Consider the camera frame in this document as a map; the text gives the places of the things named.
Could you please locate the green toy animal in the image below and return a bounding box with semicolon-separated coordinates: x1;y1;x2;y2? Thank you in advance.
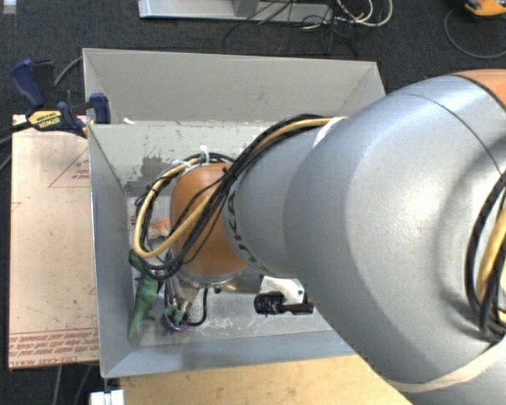
126;250;160;341

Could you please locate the grey metal bin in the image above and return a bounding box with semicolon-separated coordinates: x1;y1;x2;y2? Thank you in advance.
82;47;387;380

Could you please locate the black cylinder on white bracket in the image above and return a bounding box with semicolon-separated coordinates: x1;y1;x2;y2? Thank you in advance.
253;275;315;316

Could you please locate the pale orange toy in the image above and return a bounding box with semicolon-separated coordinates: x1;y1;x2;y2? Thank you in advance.
146;217;171;239

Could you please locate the brown cardboard board red print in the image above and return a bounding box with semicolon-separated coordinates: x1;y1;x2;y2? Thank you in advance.
8;114;100;371

